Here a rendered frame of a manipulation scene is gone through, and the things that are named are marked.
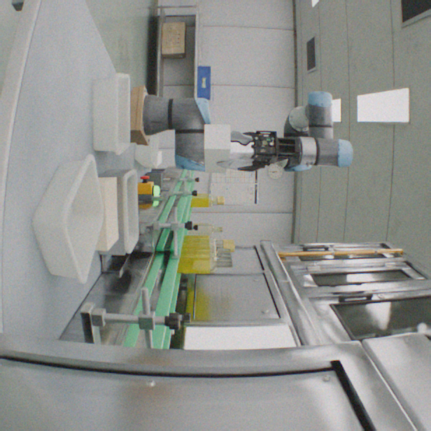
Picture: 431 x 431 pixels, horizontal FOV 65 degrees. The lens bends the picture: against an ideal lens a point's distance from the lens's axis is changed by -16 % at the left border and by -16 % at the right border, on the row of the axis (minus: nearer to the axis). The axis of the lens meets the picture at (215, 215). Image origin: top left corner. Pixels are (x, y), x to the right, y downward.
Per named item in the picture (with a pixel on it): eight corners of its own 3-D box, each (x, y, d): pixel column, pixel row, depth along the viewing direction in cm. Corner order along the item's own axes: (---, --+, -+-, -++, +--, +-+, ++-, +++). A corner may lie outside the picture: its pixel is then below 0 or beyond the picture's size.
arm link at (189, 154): (171, 131, 140) (303, 135, 155) (171, 171, 142) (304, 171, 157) (178, 129, 128) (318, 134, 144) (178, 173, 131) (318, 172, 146)
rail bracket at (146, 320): (61, 369, 62) (181, 378, 63) (45, 288, 59) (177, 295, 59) (69, 355, 67) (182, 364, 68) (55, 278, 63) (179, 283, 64)
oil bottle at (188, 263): (155, 273, 133) (218, 273, 133) (154, 257, 131) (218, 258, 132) (157, 267, 138) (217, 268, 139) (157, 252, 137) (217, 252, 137)
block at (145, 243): (133, 252, 125) (154, 253, 125) (131, 224, 123) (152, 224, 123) (134, 250, 129) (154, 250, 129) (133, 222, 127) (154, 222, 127)
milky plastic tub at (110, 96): (87, 157, 98) (117, 157, 98) (85, 75, 90) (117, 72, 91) (103, 147, 114) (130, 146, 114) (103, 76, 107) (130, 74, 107)
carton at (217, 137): (204, 124, 90) (230, 124, 90) (205, 152, 114) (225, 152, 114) (204, 148, 90) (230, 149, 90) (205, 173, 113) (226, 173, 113)
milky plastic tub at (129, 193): (100, 255, 106) (129, 256, 106) (95, 175, 101) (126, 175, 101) (113, 238, 123) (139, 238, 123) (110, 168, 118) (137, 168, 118)
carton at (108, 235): (78, 250, 88) (107, 250, 88) (75, 182, 85) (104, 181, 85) (92, 238, 99) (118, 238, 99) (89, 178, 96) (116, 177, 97)
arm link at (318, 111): (308, 109, 152) (341, 92, 103) (308, 135, 153) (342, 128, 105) (281, 108, 152) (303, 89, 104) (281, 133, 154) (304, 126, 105)
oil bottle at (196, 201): (178, 207, 239) (224, 207, 240) (178, 198, 238) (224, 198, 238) (178, 205, 245) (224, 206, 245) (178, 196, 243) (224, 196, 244)
